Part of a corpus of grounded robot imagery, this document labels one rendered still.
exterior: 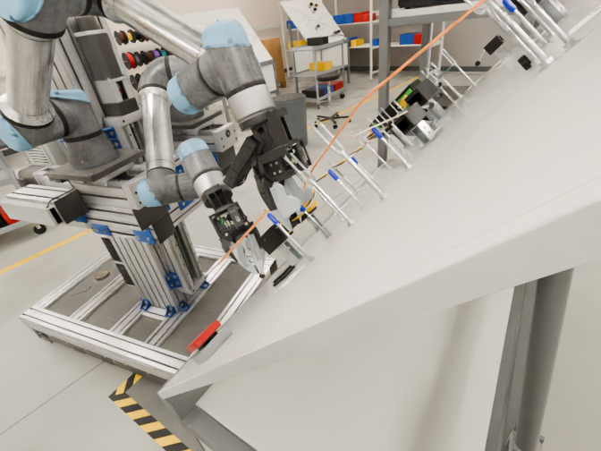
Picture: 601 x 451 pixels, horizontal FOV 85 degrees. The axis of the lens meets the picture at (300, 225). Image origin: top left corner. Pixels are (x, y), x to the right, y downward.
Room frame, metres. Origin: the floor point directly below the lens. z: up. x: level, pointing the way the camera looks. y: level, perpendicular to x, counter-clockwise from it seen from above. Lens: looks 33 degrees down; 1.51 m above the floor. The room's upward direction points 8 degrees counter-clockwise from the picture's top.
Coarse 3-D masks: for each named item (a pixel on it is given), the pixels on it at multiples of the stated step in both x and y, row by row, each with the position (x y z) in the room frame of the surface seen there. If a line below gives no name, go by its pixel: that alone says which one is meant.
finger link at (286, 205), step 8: (280, 184) 0.53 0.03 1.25; (272, 192) 0.53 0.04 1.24; (280, 192) 0.53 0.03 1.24; (280, 200) 0.53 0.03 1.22; (288, 200) 0.52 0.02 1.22; (296, 200) 0.51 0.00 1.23; (280, 208) 0.52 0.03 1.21; (288, 208) 0.51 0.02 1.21; (296, 208) 0.51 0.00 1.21; (280, 216) 0.51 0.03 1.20; (288, 216) 0.51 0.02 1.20; (288, 224) 0.52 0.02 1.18
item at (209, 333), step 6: (210, 324) 0.37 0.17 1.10; (216, 324) 0.36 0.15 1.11; (204, 330) 0.35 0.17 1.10; (210, 330) 0.35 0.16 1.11; (198, 336) 0.34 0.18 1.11; (204, 336) 0.34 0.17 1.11; (210, 336) 0.35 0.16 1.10; (192, 342) 0.33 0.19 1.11; (198, 342) 0.33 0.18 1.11; (204, 342) 0.33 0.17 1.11; (186, 348) 0.35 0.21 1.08; (192, 348) 0.33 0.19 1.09; (198, 348) 0.34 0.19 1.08
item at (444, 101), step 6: (450, 90) 1.50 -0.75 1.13; (456, 90) 1.49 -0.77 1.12; (462, 90) 1.47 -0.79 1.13; (444, 96) 1.43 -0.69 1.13; (450, 96) 1.41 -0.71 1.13; (456, 96) 1.40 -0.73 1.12; (438, 102) 1.35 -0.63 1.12; (444, 102) 1.33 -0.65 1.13; (450, 102) 1.32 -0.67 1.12; (444, 108) 1.28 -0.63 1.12; (426, 120) 1.32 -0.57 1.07
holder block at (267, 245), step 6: (270, 228) 0.54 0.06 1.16; (264, 234) 0.54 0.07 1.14; (270, 234) 0.54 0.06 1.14; (276, 234) 0.53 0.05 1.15; (258, 240) 0.55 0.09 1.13; (270, 240) 0.54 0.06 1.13; (276, 240) 0.53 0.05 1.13; (282, 240) 0.52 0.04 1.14; (264, 246) 0.54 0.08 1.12; (270, 246) 0.53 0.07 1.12; (276, 246) 0.53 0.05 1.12; (270, 252) 0.53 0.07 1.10
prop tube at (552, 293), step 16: (560, 272) 0.18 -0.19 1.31; (544, 288) 0.18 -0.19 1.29; (560, 288) 0.17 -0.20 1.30; (544, 304) 0.18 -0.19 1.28; (560, 304) 0.17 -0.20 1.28; (544, 320) 0.18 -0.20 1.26; (560, 320) 0.17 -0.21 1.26; (544, 336) 0.17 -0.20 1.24; (528, 352) 0.18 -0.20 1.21; (544, 352) 0.17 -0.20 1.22; (528, 368) 0.18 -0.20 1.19; (544, 368) 0.17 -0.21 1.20; (528, 384) 0.17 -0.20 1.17; (544, 384) 0.16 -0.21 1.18; (528, 400) 0.17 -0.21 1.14; (544, 400) 0.16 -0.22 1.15; (528, 416) 0.16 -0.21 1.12; (512, 432) 0.18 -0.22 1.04; (528, 432) 0.16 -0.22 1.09; (512, 448) 0.16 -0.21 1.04; (528, 448) 0.16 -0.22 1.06
